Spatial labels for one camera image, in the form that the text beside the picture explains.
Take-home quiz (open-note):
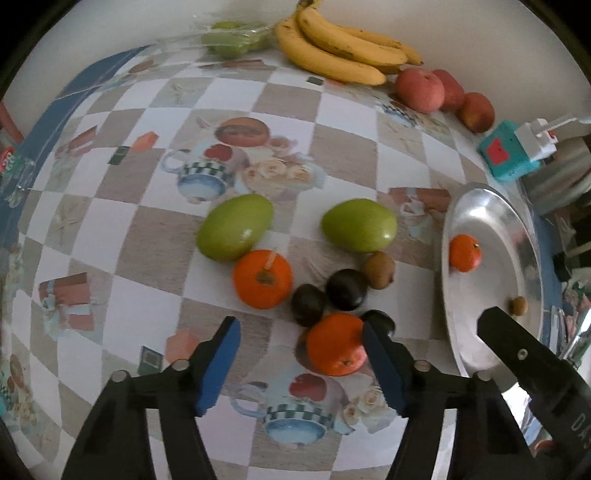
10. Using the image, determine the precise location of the yellow banana bunch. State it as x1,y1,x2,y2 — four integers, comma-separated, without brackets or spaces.
276,0,424,87

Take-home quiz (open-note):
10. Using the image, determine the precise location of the round green mango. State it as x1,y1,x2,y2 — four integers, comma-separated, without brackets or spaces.
321,198,399,254

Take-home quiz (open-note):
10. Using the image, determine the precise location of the white plastic box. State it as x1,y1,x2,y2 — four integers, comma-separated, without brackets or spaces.
515,114,580,162

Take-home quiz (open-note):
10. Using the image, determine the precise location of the teal box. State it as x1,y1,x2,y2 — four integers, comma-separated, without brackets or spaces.
478,120,541,182

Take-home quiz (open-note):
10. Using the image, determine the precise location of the clear container with red label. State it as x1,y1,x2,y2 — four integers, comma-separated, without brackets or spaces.
0,145,34,191

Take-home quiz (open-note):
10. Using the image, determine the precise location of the elongated green mango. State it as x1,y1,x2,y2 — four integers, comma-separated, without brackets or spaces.
196,194,275,263

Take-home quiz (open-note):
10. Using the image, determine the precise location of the dark plum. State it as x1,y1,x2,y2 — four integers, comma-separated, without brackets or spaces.
291,284,328,328
325,268,369,311
360,310,396,340

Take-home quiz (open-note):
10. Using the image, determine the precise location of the pink red strip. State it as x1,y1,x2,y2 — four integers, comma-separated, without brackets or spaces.
0,104,24,144

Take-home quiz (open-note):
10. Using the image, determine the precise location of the orange with pale stem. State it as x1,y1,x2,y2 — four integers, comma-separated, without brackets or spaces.
232,249,294,310

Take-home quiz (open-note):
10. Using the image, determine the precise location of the pink red apple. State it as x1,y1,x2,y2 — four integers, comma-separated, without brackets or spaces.
396,68,445,114

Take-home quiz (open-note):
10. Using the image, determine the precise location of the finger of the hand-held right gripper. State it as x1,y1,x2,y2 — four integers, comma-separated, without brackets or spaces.
478,307,575,407

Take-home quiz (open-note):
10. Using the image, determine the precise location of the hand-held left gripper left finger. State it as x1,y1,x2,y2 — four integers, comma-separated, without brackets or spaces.
60,316,242,480

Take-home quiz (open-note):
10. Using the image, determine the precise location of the small orange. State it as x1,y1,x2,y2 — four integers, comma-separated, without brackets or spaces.
449,234,484,274

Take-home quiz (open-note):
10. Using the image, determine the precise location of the round metal plate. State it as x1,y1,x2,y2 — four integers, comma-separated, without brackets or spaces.
438,182,544,395

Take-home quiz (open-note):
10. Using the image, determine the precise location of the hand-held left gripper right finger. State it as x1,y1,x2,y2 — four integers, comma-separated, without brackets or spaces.
361,323,546,480

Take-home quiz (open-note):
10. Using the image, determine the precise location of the checkered printed tablecloth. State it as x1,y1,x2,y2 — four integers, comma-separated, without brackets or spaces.
0,44,573,480

